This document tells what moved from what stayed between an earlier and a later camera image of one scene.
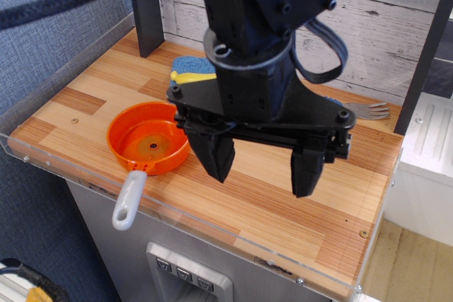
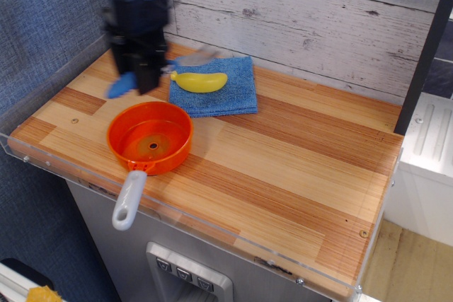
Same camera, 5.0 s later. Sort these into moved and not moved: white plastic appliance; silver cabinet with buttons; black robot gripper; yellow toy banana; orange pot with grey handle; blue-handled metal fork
Moved: black robot gripper; blue-handled metal fork
Not moved: white plastic appliance; silver cabinet with buttons; orange pot with grey handle; yellow toy banana
